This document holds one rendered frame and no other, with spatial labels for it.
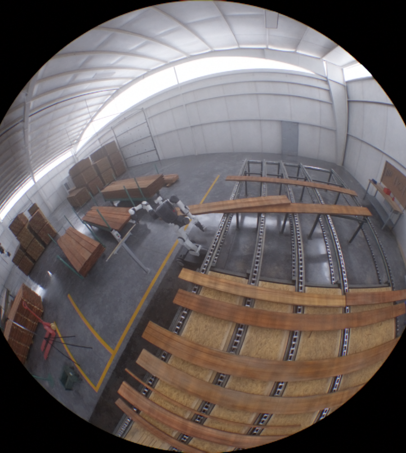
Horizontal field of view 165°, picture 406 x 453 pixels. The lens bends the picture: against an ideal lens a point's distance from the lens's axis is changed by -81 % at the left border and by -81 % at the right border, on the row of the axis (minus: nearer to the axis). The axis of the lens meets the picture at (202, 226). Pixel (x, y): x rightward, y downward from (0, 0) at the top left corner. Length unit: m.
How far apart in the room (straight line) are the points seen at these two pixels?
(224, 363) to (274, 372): 0.49
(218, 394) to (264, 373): 0.46
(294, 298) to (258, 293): 0.42
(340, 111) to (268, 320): 10.01
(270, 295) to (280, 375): 0.90
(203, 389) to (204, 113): 10.32
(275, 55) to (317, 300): 9.84
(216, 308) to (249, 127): 8.75
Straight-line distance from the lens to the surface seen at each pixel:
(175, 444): 2.19
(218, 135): 9.43
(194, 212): 2.49
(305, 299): 1.74
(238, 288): 1.61
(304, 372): 1.74
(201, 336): 1.59
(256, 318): 1.54
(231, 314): 1.54
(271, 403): 1.75
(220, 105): 9.29
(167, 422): 1.98
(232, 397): 1.65
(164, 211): 2.06
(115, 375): 3.33
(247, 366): 1.54
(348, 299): 2.09
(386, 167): 7.09
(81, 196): 11.48
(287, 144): 9.12
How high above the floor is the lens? 2.39
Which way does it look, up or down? 42 degrees down
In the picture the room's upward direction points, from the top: 15 degrees counter-clockwise
